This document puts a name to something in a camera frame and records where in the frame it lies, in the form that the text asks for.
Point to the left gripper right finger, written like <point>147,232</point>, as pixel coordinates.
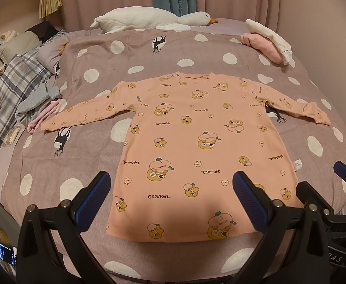
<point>306,259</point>

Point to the beige pillow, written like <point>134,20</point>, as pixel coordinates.
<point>19,45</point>

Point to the light pink garment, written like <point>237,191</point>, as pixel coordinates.
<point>45,113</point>

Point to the phone on left gripper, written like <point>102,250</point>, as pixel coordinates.
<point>7,254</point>

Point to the grey garment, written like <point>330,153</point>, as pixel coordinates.
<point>38,100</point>

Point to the white goose plush toy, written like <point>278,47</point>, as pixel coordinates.
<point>144,17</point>

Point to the pink cartoon print shirt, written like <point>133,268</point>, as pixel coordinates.
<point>188,136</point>

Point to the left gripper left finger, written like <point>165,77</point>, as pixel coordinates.
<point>38,260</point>

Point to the plaid blanket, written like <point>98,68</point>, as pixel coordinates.
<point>23,75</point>

